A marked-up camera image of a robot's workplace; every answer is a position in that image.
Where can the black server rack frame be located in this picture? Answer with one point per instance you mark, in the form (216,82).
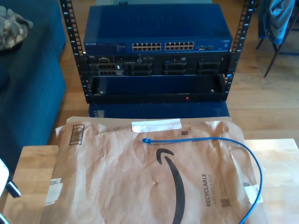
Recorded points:
(72,28)

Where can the blue sofa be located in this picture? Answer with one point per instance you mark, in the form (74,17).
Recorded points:
(30,93)

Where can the dark metal chair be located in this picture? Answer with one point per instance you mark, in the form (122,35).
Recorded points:
(271,63)

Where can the brown paper mailer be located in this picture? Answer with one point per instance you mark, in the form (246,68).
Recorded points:
(116,175)

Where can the short white tape piece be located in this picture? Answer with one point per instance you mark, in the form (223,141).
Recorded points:
(253,193)

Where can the blue flat metal box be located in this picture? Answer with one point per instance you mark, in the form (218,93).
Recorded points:
(158,110)

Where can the blue network switch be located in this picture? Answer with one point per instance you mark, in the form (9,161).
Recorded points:
(156,23)

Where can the black rack shelf tray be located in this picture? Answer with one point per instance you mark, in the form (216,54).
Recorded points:
(151,98)

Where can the camouflage cloth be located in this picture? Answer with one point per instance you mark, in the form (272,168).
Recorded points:
(14,30)

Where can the black rack server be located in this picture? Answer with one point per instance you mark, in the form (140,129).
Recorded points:
(158,65)

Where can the white printed label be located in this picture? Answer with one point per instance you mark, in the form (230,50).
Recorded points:
(53,191)

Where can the blue denim jacket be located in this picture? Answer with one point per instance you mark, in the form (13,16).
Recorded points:
(278,18)

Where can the long white tape strip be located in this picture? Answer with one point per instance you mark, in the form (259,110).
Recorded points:
(158,125)

